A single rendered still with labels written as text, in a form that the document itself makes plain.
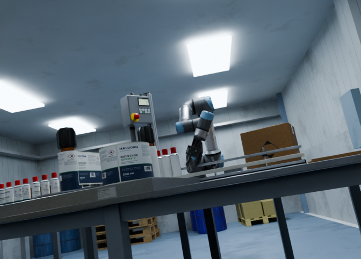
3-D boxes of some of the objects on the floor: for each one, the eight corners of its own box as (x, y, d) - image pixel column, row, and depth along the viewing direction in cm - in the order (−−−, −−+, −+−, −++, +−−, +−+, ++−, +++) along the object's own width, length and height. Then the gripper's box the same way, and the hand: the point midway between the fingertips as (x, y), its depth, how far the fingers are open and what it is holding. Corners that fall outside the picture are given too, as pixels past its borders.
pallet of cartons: (276, 215, 782) (269, 185, 797) (286, 220, 664) (278, 184, 679) (238, 222, 789) (232, 191, 805) (241, 227, 671) (234, 192, 686)
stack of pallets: (85, 252, 690) (80, 203, 711) (103, 244, 788) (98, 201, 810) (151, 242, 676) (144, 192, 698) (161, 235, 775) (154, 192, 796)
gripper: (190, 134, 188) (178, 169, 187) (204, 138, 185) (192, 175, 184) (194, 135, 196) (182, 170, 195) (208, 140, 193) (196, 175, 192)
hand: (189, 170), depth 192 cm, fingers closed
